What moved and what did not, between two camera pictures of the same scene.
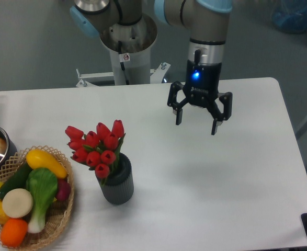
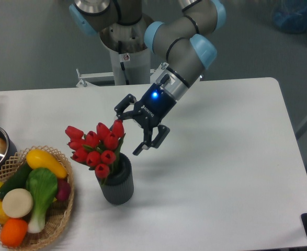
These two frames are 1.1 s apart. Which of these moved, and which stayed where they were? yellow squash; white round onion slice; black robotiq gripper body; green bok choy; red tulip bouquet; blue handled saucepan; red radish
Moved: black robotiq gripper body
Stayed: red tulip bouquet; blue handled saucepan; green bok choy; red radish; white round onion slice; yellow squash
